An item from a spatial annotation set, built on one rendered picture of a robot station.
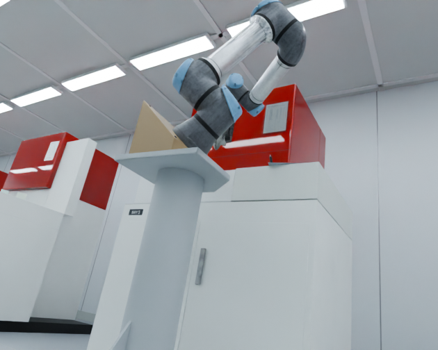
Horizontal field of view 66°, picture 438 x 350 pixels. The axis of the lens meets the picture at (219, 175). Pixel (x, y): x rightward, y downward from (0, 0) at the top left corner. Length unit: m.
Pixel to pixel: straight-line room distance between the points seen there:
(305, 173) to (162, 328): 0.72
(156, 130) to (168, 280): 0.46
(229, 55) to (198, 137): 0.32
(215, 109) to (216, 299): 0.68
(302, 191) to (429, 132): 2.54
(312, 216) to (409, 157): 2.44
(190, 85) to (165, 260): 0.57
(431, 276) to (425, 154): 1.07
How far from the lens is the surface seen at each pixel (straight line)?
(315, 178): 1.29
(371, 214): 3.43
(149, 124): 1.14
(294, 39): 1.38
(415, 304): 3.26
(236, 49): 1.28
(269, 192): 1.33
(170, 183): 1.07
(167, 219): 1.04
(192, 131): 1.14
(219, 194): 1.43
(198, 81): 1.18
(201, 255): 1.38
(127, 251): 1.66
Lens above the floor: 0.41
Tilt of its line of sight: 21 degrees up
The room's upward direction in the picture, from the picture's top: 9 degrees clockwise
